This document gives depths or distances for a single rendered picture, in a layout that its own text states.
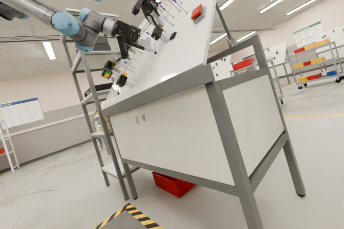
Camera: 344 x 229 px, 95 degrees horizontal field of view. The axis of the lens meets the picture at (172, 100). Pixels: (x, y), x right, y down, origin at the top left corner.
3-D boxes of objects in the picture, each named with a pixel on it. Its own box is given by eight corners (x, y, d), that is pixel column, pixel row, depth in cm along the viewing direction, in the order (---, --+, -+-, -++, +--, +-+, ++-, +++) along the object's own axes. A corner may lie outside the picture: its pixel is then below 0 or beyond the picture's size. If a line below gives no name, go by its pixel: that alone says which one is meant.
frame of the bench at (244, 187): (278, 296, 56) (213, 81, 55) (132, 199, 145) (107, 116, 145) (306, 193, 95) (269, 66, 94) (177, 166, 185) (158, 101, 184)
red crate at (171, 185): (179, 199, 125) (174, 182, 125) (155, 186, 156) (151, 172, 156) (202, 179, 143) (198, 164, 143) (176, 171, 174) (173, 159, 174)
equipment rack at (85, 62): (125, 202, 145) (65, 7, 143) (105, 186, 190) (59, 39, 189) (166, 173, 177) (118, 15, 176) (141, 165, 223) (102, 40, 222)
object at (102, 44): (82, 52, 152) (76, 33, 152) (77, 61, 170) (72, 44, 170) (112, 52, 173) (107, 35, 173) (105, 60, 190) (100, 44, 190)
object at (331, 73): (345, 78, 395) (333, 37, 394) (341, 82, 368) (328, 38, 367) (298, 87, 478) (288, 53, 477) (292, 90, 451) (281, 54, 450)
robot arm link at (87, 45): (64, 41, 67) (74, 18, 67) (79, 50, 78) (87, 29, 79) (82, 48, 67) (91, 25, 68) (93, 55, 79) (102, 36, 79)
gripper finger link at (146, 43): (157, 43, 77) (139, 35, 75) (152, 54, 80) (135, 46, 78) (157, 42, 80) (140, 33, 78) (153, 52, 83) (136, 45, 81)
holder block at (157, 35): (156, 40, 87) (150, 36, 84) (159, 32, 88) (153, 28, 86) (160, 38, 83) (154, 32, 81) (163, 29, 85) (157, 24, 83)
